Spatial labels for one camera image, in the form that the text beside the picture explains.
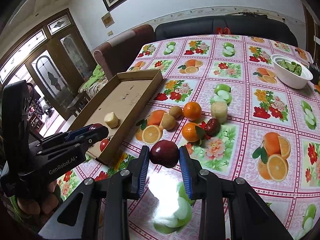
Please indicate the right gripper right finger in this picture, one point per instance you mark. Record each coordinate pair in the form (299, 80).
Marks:
(249, 216)

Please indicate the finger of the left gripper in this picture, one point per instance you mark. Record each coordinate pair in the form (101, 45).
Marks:
(55, 153)
(85, 132)

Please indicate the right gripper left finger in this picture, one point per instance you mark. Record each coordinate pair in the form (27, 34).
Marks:
(78, 216)

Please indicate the dark red jujube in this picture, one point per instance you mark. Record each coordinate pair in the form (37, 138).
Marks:
(212, 127)

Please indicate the orange mandarin with leaf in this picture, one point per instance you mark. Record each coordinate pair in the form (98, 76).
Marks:
(192, 132)

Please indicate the large dark red plum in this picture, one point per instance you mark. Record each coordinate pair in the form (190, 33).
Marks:
(165, 153)

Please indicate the large brown kiwi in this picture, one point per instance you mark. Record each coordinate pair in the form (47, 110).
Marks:
(168, 122)

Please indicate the person hand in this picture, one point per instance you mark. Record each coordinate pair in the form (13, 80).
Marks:
(45, 200)

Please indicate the red tomato with stem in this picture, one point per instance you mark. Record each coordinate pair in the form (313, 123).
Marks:
(103, 144)

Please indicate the yellow sugarcane chunk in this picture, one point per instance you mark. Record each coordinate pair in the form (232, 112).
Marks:
(111, 120)

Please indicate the cardboard tray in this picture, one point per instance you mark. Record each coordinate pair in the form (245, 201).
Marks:
(126, 95)

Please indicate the green patterned blanket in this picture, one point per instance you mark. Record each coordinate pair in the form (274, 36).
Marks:
(95, 82)

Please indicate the wooden door with glass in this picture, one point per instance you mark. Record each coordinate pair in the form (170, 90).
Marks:
(55, 57)

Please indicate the maroon armchair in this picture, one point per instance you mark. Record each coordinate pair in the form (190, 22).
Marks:
(118, 53)

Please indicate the floral plastic tablecloth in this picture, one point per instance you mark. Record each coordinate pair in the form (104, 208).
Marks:
(271, 136)

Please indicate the white bowl with greens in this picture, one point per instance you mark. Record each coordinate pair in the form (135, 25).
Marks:
(291, 72)

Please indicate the red object on sofa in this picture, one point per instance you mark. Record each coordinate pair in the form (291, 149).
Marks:
(222, 31)

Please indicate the black leather sofa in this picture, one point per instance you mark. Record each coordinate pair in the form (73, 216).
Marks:
(245, 25)

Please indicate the small wall plaque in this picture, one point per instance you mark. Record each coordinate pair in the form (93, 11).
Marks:
(107, 20)

